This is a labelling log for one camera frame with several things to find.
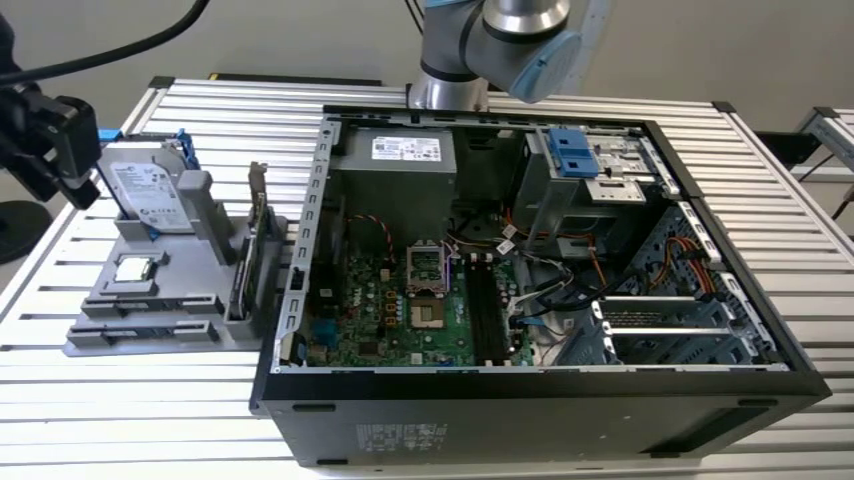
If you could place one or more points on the RAM stick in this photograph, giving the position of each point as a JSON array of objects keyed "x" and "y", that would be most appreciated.
[
  {"x": 142, "y": 332},
  {"x": 153, "y": 303}
]

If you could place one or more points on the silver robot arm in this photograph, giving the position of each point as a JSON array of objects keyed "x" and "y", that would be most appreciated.
[{"x": 467, "y": 30}]

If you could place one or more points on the black RAM slot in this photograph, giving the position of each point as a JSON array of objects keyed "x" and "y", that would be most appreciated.
[
  {"x": 472, "y": 310},
  {"x": 489, "y": 310},
  {"x": 497, "y": 310},
  {"x": 480, "y": 310}
]

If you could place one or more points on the hard disk in blue carrier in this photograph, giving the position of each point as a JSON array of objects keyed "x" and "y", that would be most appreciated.
[{"x": 146, "y": 185}]

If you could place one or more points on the black round base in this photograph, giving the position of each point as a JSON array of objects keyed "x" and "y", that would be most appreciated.
[{"x": 22, "y": 235}]

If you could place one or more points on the black table corner cap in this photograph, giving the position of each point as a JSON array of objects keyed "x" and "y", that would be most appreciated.
[
  {"x": 721, "y": 107},
  {"x": 161, "y": 83}
]

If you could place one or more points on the silver CPU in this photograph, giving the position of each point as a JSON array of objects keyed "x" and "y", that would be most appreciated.
[{"x": 133, "y": 271}]

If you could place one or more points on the grey parts rack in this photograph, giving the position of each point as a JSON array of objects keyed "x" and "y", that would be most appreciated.
[{"x": 193, "y": 285}]

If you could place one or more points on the graphics card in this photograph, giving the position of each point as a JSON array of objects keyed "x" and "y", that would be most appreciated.
[{"x": 242, "y": 285}]

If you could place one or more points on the grey power supply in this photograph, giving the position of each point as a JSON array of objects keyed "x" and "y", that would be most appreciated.
[{"x": 400, "y": 200}]

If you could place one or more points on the blue video port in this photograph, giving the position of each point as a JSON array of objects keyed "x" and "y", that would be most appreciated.
[{"x": 322, "y": 334}]

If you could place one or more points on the green motherboard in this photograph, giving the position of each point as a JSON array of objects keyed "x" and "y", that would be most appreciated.
[{"x": 373, "y": 325}]

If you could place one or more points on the black chipset chip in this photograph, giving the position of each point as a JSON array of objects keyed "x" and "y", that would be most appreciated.
[{"x": 369, "y": 346}]

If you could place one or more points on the CPU socket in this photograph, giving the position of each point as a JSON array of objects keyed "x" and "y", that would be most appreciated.
[{"x": 427, "y": 315}]

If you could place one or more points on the blue plastic drive latch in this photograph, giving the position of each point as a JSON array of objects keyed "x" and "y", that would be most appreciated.
[{"x": 569, "y": 150}]

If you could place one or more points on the grey metal drive cage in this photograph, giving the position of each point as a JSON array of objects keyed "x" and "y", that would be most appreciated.
[{"x": 567, "y": 210}]

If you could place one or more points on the black PC case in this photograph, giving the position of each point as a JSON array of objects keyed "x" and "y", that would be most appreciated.
[{"x": 533, "y": 430}]

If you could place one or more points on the disk bay with white rails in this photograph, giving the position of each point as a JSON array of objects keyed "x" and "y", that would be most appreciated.
[{"x": 667, "y": 345}]

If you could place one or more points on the metal slat side table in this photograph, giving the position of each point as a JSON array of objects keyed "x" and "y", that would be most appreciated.
[{"x": 829, "y": 122}]

